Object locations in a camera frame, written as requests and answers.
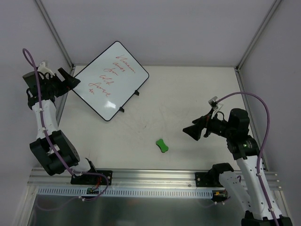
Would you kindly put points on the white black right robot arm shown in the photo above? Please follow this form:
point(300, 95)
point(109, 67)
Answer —
point(256, 199)

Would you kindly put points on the small whiteboard black frame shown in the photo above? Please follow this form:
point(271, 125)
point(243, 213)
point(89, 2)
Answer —
point(110, 80)

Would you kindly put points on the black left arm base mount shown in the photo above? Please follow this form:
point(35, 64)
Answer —
point(93, 180)

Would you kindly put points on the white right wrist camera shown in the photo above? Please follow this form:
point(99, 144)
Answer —
point(216, 105)

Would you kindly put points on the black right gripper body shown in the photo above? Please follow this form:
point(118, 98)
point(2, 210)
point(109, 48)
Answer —
point(205, 126)

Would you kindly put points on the right aluminium frame post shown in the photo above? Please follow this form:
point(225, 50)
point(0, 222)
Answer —
point(271, 11)

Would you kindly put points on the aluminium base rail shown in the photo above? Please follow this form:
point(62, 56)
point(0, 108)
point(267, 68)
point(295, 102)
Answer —
point(130, 178)

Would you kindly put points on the left aluminium frame post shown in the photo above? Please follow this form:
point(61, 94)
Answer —
point(50, 25)

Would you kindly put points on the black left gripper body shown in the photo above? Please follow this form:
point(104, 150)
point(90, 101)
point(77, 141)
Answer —
point(59, 83)

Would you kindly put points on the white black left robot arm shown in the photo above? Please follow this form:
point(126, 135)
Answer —
point(53, 150)

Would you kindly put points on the wire whiteboard easel stand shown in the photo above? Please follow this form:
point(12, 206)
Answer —
point(121, 109)

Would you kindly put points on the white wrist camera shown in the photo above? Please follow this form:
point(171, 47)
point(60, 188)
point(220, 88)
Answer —
point(216, 105)
point(43, 68)

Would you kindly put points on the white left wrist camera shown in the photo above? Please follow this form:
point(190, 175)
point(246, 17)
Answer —
point(43, 68)

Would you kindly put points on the aluminium frame post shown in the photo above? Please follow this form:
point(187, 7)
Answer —
point(271, 11)
point(50, 25)

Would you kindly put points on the white slotted cable duct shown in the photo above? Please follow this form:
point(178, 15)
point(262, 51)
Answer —
point(127, 192)

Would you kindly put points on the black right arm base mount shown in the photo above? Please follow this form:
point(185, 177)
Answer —
point(203, 179)

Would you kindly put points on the green foam whiteboard eraser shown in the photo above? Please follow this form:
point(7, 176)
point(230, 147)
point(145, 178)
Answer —
point(162, 146)

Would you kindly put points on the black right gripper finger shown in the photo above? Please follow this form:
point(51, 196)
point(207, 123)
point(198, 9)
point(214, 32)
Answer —
point(194, 131)
point(202, 120)

